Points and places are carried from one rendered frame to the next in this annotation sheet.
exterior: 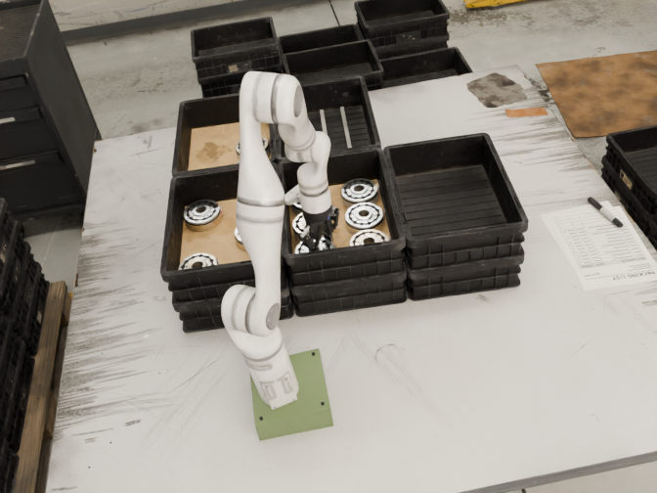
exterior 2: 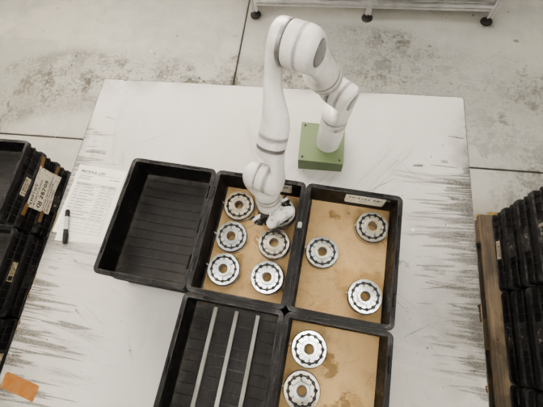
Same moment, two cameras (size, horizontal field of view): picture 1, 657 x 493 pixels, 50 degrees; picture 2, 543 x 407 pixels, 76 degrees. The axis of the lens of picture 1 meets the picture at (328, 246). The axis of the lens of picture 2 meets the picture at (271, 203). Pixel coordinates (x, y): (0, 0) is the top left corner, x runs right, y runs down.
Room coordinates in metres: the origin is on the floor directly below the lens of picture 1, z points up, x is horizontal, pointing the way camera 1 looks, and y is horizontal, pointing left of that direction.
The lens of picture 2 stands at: (1.68, 0.15, 1.95)
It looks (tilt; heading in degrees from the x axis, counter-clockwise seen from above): 69 degrees down; 201
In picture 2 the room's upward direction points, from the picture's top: 11 degrees counter-clockwise
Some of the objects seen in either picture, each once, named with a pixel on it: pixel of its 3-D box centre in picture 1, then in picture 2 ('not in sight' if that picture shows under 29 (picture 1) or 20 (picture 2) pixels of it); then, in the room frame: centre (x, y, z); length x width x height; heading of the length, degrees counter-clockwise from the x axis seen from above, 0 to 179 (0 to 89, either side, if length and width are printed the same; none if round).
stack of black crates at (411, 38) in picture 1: (402, 51); not in sight; (3.17, -0.50, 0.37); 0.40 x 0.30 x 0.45; 94
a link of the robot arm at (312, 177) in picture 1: (313, 161); (262, 183); (1.33, 0.01, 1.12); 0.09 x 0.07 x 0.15; 76
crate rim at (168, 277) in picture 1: (223, 217); (346, 251); (1.43, 0.26, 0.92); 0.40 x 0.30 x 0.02; 0
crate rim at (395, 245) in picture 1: (336, 201); (249, 235); (1.42, -0.04, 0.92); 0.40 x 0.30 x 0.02; 0
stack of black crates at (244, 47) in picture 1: (241, 78); not in sight; (3.12, 0.30, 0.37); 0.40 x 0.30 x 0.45; 94
